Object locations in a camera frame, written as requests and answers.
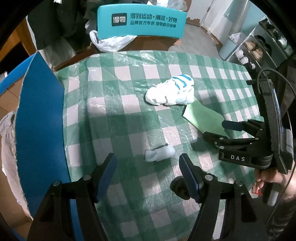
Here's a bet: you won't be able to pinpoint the small white sock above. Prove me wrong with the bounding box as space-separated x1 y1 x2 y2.
145 145 176 163

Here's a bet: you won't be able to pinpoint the clear plastic bag blue print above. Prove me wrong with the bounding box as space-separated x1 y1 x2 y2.
148 0 188 12

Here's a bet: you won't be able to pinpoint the small white plastic bag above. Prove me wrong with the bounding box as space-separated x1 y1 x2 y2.
229 32 244 42

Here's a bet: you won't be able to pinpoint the person's right forearm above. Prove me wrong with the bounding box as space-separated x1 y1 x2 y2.
266 197 296 241

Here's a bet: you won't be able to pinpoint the green checked tablecloth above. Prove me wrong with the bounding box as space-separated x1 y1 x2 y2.
54 50 266 241

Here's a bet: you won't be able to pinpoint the person's right hand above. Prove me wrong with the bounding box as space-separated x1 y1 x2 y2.
254 168 296 200

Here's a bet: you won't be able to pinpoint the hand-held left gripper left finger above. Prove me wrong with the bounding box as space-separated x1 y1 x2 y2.
27 153 118 241

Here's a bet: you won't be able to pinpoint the teal printed box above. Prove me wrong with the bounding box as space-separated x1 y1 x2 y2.
97 4 187 39

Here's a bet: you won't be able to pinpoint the green foam sheet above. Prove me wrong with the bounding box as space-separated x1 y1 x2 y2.
182 97 229 139

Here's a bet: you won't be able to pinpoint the black socks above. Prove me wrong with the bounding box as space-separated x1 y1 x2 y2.
171 177 193 200

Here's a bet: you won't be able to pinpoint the black hanging jacket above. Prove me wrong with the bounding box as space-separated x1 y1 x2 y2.
25 0 88 50

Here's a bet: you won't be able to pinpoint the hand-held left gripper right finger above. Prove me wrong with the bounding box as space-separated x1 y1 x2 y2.
179 153 265 241

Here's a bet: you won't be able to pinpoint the black cable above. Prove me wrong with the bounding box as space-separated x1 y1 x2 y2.
256 68 296 232

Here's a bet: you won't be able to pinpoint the pale blue bin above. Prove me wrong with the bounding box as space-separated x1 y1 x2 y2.
219 37 242 61

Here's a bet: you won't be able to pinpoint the white hanging garment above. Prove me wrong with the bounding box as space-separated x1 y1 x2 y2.
43 43 93 71

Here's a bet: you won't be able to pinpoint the white bag blue stripes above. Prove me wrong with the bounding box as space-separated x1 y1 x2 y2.
145 74 195 106

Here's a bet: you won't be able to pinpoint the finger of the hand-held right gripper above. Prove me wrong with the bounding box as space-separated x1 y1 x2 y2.
221 119 268 138
203 131 270 153

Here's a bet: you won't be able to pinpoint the blue cardboard box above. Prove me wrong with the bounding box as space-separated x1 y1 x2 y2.
0 52 79 241

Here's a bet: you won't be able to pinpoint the white shoe rack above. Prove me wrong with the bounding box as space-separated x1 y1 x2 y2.
228 17 296 70

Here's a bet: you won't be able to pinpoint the red printed packet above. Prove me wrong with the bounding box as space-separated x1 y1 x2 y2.
252 183 263 196

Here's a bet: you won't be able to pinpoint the olive hanging jacket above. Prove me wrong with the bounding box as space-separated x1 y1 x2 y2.
82 0 102 24

